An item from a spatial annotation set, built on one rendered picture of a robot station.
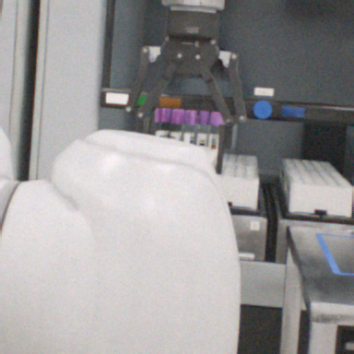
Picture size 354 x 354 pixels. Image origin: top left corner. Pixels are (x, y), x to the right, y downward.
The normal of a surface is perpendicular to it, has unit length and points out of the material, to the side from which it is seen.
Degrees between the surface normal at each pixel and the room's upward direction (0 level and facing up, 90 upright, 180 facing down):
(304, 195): 90
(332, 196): 90
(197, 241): 79
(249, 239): 90
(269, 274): 90
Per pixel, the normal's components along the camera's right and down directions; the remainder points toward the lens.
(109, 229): -0.29, -0.08
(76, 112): -0.08, 0.04
